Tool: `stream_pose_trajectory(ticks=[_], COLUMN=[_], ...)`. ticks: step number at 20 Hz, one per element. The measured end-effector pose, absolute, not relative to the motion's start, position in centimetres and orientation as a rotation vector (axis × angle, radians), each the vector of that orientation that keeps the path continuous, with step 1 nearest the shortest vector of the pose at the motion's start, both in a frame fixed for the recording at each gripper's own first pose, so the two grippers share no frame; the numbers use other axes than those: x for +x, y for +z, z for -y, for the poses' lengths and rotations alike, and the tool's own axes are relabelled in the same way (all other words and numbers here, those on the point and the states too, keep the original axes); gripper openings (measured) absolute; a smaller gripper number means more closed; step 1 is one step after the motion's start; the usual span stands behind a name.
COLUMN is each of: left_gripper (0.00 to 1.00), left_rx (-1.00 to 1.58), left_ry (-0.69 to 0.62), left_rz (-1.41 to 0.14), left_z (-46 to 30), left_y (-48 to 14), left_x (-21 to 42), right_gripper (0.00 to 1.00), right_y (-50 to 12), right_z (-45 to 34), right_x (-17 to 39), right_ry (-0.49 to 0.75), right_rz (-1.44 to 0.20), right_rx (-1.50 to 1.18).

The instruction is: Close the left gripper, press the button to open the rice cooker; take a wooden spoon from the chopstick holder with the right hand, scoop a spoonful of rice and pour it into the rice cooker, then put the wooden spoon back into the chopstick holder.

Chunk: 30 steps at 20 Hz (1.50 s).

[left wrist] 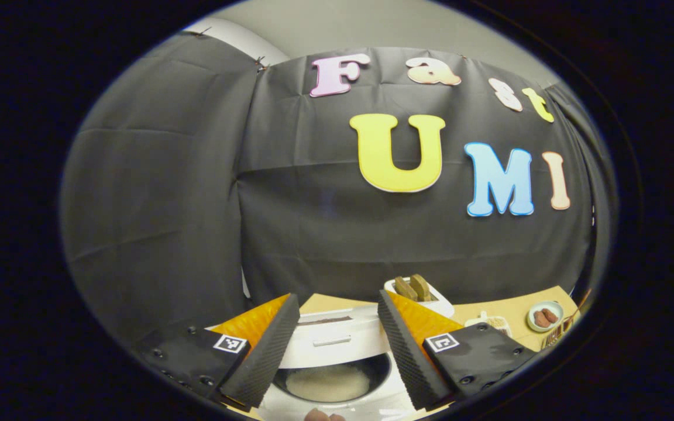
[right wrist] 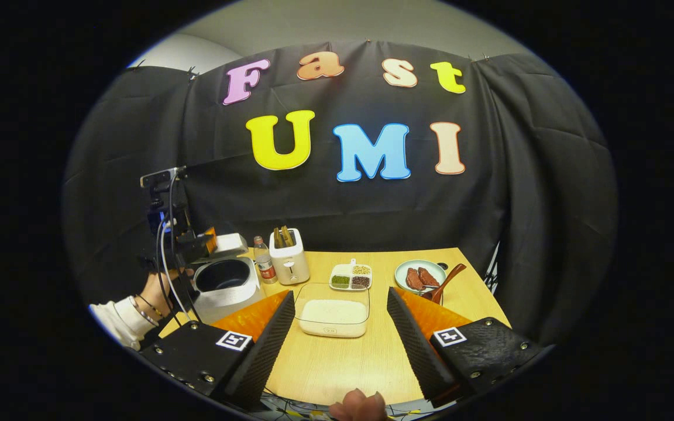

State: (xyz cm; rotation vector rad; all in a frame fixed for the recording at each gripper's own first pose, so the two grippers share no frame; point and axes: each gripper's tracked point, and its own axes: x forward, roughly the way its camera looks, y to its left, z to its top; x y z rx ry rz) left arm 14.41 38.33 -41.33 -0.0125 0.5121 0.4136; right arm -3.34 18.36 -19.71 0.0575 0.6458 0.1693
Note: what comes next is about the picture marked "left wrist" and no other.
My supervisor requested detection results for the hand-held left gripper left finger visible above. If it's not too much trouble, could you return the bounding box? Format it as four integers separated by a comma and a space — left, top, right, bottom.
134, 292, 302, 410

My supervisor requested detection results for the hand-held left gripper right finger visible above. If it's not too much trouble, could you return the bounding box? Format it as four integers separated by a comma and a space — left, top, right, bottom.
377, 288, 540, 412

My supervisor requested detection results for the white rice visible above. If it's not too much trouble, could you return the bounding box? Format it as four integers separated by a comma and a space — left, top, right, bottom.
285, 363, 372, 403

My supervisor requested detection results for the white rice cooker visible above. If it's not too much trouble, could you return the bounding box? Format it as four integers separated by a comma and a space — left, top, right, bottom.
249, 303, 431, 421

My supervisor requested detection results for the brown wooden spoon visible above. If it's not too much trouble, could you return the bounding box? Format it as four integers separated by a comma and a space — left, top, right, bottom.
565, 289, 593, 329

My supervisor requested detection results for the white toaster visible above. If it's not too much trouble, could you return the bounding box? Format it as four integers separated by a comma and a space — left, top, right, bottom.
384, 274, 456, 320

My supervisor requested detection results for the brown bread slice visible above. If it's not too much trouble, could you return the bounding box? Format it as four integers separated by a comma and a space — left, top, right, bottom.
394, 276, 419, 302
409, 273, 433, 302

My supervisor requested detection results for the white divided dish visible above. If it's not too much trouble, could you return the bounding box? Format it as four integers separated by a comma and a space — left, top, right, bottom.
464, 311, 514, 338

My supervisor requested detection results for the pale green plate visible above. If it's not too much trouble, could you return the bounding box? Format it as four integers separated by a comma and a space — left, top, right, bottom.
527, 300, 565, 333

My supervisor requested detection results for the black backdrop cloth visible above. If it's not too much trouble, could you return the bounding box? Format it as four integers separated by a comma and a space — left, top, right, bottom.
59, 30, 615, 354

